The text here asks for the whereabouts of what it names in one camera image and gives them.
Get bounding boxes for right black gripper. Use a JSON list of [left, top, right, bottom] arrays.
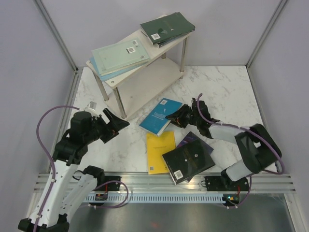
[[166, 104, 200, 128]]

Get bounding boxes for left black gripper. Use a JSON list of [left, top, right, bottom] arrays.
[[84, 108, 130, 144]]

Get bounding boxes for bright blue book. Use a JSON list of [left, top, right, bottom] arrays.
[[139, 98, 183, 137]]

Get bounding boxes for dark purple book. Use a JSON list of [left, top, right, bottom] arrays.
[[177, 132, 215, 183]]

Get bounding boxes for yellow book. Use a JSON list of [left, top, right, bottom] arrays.
[[146, 131, 176, 174]]

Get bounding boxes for black book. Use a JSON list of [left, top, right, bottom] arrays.
[[162, 139, 215, 185]]

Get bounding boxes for light blue cat book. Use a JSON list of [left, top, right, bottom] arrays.
[[88, 57, 149, 82]]

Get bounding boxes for pale green book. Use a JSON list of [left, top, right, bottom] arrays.
[[92, 38, 150, 75]]

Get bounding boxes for dark blue Wuthering Heights book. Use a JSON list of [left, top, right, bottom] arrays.
[[141, 29, 188, 48]]

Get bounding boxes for dark green book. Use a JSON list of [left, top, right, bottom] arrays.
[[140, 12, 196, 45]]

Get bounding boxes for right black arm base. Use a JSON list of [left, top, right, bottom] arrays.
[[205, 175, 249, 192]]

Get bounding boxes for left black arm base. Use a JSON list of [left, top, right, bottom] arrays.
[[95, 175, 121, 192]]

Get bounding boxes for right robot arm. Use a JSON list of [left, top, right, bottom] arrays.
[[166, 99, 284, 190]]

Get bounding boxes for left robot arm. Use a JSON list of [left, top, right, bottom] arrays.
[[18, 108, 130, 232]]

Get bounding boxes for white two-tier shelf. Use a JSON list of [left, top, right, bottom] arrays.
[[86, 29, 191, 119]]

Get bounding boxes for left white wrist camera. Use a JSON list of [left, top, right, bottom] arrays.
[[84, 101, 99, 117]]

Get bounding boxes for aluminium front rail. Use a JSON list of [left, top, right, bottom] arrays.
[[33, 171, 297, 193]]

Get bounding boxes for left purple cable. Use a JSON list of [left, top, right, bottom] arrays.
[[33, 105, 80, 232]]

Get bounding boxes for purple cable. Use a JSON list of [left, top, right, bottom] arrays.
[[33, 105, 80, 232], [197, 93, 285, 208]]

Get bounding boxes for white slotted cable duct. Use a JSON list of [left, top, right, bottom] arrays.
[[85, 192, 238, 203]]

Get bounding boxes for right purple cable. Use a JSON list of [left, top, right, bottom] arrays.
[[197, 93, 285, 208]]

